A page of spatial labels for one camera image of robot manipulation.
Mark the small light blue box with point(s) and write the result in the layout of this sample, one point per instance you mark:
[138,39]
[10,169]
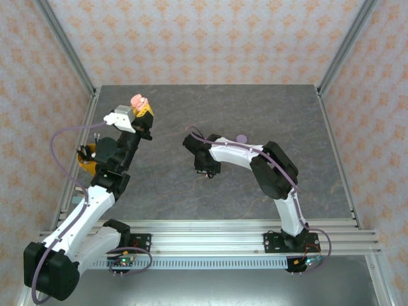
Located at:
[76,200]

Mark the grey metal panel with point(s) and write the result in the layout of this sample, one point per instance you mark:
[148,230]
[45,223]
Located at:
[207,290]

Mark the wide aluminium mounting beam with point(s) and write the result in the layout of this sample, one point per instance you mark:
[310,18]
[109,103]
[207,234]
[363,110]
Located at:
[207,243]

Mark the purple earbud charging case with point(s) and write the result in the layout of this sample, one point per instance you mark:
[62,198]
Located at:
[241,138]

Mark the aluminium frame leg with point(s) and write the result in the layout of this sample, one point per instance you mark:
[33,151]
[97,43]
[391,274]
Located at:
[385,296]
[21,301]

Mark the aluminium frame post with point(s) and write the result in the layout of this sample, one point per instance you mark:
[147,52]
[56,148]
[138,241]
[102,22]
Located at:
[345,48]
[68,48]

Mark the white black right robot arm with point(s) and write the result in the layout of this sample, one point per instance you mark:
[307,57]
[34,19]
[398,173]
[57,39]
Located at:
[236,156]

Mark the pink earbud charging case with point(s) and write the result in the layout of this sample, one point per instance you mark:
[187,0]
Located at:
[140,100]

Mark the black marker pen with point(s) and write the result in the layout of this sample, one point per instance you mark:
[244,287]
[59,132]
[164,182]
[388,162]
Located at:
[85,151]

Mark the aluminium table edge rail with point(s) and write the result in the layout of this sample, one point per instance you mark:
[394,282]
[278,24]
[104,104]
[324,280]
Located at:
[207,224]

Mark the small controller circuit board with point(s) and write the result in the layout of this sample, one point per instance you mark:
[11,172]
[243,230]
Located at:
[122,262]
[306,262]

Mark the yellow pen holder cup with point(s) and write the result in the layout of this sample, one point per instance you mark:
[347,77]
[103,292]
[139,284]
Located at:
[86,167]

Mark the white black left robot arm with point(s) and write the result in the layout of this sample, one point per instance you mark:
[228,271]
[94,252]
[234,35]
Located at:
[79,216]

